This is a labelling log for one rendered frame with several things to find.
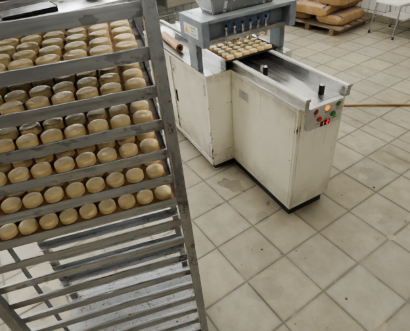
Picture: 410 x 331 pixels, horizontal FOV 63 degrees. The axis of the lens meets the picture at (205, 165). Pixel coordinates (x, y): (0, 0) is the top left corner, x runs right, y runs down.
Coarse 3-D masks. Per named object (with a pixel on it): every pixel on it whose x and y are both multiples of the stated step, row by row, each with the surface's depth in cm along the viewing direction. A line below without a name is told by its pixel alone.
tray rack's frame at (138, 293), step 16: (16, 256) 124; (160, 272) 187; (96, 288) 182; (112, 288) 182; (144, 288) 180; (160, 288) 179; (192, 288) 178; (0, 304) 101; (48, 304) 143; (96, 304) 175; (112, 304) 174; (144, 304) 173; (192, 304) 171; (16, 320) 108; (96, 320) 168; (144, 320) 166; (176, 320) 165
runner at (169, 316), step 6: (192, 306) 142; (174, 312) 141; (180, 312) 141; (186, 312) 138; (192, 312) 140; (156, 318) 140; (162, 318) 136; (168, 318) 137; (174, 318) 139; (138, 324) 138; (144, 324) 135; (150, 324) 136; (120, 330) 137; (126, 330) 134; (132, 330) 135
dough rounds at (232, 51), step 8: (232, 40) 248; (240, 40) 247; (248, 40) 244; (256, 40) 243; (208, 48) 243; (216, 48) 237; (224, 48) 236; (232, 48) 239; (240, 48) 233; (248, 48) 232; (256, 48) 235; (264, 48) 235; (224, 56) 227; (232, 56) 222
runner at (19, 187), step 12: (132, 156) 87; (144, 156) 88; (156, 156) 89; (84, 168) 85; (96, 168) 86; (108, 168) 87; (120, 168) 88; (36, 180) 83; (48, 180) 84; (60, 180) 85; (72, 180) 86; (0, 192) 82; (12, 192) 83
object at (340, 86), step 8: (264, 56) 238; (272, 56) 230; (280, 56) 223; (288, 64) 218; (296, 64) 211; (304, 64) 208; (304, 72) 208; (312, 72) 201; (320, 72) 197; (320, 80) 198; (328, 80) 192; (336, 80) 188; (336, 88) 189; (344, 88) 184
